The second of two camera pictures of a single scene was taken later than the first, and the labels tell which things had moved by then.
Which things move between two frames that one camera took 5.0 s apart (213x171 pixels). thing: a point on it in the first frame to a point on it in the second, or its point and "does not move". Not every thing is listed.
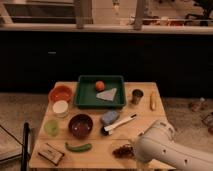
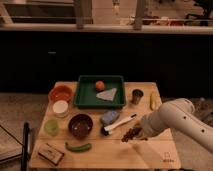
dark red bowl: [80, 125] does not move
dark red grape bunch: [124, 151] to [131, 134]
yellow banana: [153, 101] does not move
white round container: [60, 108] does not move
